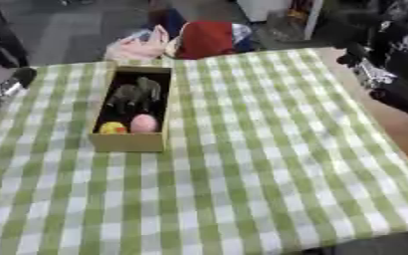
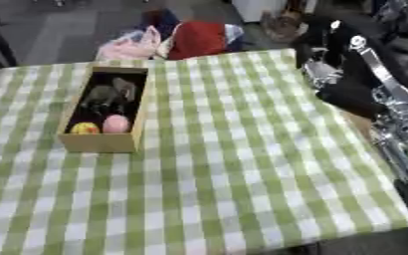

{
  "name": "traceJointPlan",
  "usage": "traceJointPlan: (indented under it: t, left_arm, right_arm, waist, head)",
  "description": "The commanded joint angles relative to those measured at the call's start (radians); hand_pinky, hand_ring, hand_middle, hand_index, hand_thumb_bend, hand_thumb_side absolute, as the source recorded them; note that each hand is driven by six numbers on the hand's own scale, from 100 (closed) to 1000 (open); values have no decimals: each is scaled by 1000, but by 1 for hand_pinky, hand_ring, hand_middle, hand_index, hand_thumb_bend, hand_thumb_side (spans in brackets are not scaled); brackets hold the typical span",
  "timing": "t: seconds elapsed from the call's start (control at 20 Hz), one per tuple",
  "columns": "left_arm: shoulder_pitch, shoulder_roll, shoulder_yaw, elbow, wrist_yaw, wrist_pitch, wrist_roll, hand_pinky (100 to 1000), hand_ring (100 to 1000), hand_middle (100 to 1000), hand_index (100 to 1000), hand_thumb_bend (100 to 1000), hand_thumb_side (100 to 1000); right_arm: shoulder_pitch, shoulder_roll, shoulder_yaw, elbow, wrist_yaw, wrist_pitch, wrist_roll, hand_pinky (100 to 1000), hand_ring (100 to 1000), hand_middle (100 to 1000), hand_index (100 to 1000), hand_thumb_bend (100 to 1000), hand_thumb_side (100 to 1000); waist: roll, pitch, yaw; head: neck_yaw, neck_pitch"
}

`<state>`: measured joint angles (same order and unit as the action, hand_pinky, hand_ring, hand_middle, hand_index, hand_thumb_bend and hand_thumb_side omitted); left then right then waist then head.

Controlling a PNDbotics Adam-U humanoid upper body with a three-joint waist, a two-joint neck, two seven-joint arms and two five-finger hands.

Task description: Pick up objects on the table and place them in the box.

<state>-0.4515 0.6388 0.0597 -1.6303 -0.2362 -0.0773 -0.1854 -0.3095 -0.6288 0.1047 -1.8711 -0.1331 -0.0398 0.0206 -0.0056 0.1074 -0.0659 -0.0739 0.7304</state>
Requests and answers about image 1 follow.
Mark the red bag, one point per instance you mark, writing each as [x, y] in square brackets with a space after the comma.
[206, 40]

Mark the grey elephant soft toy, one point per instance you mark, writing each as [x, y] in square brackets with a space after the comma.
[136, 93]

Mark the yellow toy duck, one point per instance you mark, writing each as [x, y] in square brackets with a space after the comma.
[112, 128]

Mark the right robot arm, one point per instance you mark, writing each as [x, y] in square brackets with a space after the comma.
[387, 43]

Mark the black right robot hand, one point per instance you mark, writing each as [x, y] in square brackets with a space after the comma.
[405, 96]

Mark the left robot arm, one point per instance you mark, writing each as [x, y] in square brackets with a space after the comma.
[1, 46]

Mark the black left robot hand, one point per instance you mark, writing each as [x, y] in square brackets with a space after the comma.
[24, 77]

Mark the pink plastic bag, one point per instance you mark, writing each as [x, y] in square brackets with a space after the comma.
[136, 48]

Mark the tan cardboard box black inside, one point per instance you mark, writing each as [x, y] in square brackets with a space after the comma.
[129, 142]

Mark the pink toy egg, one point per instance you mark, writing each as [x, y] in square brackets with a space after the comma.
[144, 123]

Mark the white furniture frame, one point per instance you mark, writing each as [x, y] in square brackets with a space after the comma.
[271, 10]

